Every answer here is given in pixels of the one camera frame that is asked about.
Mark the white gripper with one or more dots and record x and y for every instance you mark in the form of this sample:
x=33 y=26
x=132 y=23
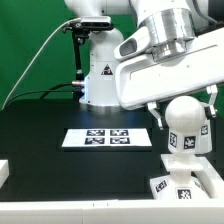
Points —
x=141 y=80

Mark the white lamp bulb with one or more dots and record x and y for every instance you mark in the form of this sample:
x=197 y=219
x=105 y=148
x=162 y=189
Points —
x=185 y=117

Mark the white lamp base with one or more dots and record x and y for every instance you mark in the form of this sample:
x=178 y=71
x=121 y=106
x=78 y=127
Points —
x=179 y=183

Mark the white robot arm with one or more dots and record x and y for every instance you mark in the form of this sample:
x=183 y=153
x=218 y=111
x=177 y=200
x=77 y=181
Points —
x=147 y=51

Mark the white lamp shade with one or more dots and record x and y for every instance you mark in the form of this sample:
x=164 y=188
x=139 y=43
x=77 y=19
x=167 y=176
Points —
x=206 y=139

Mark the white marker sheet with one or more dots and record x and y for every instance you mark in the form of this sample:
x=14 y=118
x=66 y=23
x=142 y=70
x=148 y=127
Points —
x=106 y=137

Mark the white left fence block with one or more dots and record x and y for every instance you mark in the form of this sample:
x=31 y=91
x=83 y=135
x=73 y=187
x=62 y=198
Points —
x=4 y=171

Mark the white front fence rail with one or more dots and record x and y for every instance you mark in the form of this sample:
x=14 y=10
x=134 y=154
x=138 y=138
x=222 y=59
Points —
x=113 y=212

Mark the black camera on stand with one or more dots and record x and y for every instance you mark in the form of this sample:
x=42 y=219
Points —
x=80 y=29

